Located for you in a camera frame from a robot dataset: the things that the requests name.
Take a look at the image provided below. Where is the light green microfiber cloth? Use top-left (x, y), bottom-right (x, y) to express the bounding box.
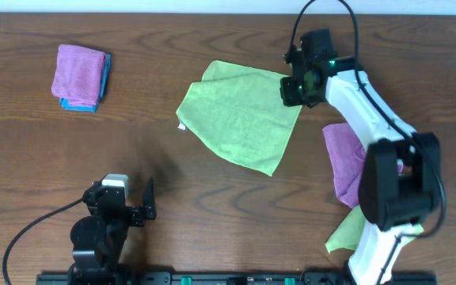
top-left (176, 60), bottom-right (302, 176)

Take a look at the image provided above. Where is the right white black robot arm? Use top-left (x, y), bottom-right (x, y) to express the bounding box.
top-left (280, 29), bottom-right (442, 284)

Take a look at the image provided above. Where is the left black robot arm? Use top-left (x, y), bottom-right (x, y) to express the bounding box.
top-left (66, 174), bottom-right (157, 285)

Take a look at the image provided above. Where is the crumpled purple cloth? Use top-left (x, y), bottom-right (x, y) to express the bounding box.
top-left (322, 122), bottom-right (405, 209)

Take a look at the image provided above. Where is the folded blue cloth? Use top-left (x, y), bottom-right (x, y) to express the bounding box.
top-left (59, 54), bottom-right (112, 112)

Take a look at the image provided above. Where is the folded pink cloth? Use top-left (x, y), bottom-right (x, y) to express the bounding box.
top-left (51, 44), bottom-right (106, 108)

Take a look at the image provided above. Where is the left green clamp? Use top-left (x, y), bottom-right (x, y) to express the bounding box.
top-left (180, 276), bottom-right (192, 285)

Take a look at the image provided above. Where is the green clamp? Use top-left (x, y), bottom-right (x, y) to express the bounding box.
top-left (180, 276), bottom-right (192, 285)
top-left (284, 278), bottom-right (295, 285)

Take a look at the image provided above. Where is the right green clamp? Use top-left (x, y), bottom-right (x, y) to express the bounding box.
top-left (284, 278), bottom-right (295, 285)

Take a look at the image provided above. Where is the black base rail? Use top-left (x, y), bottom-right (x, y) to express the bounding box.
top-left (36, 270), bottom-right (437, 285)

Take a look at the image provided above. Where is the left black cable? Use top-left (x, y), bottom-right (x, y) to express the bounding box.
top-left (2, 197), bottom-right (86, 285)

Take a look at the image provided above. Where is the black cable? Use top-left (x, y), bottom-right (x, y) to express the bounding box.
top-left (2, 197), bottom-right (86, 285)
top-left (283, 0), bottom-right (447, 285)

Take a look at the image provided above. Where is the right black cable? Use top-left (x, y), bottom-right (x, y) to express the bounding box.
top-left (283, 0), bottom-right (447, 285)

